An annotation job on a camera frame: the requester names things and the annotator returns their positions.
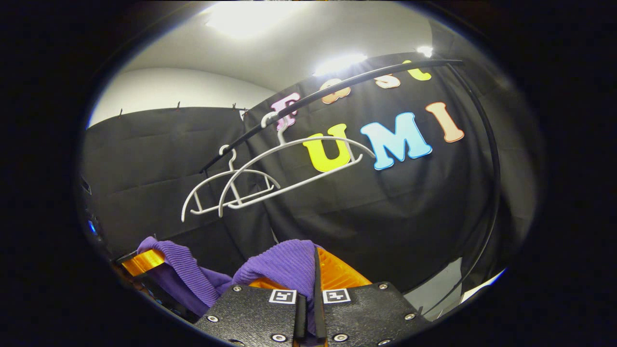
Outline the black clothes rack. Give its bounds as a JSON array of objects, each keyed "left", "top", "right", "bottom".
[{"left": 199, "top": 59, "right": 502, "bottom": 316}]

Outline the purple knit jacket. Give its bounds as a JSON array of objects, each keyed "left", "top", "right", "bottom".
[{"left": 137, "top": 236, "right": 319, "bottom": 338}]

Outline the black backdrop cloth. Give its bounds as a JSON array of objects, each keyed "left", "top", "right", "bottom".
[{"left": 80, "top": 24, "right": 543, "bottom": 309}]

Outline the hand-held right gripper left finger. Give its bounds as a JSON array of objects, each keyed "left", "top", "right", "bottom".
[{"left": 194, "top": 277, "right": 307, "bottom": 347}]

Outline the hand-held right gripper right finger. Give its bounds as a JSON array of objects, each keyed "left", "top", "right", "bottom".
[{"left": 313, "top": 246, "right": 429, "bottom": 347}]

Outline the white clothes hanger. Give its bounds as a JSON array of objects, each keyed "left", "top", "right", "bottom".
[
  {"left": 181, "top": 145, "right": 282, "bottom": 223},
  {"left": 218, "top": 112, "right": 376, "bottom": 218}
]

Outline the large ceiling light panel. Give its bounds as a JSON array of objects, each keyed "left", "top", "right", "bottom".
[{"left": 202, "top": 2, "right": 299, "bottom": 39}]

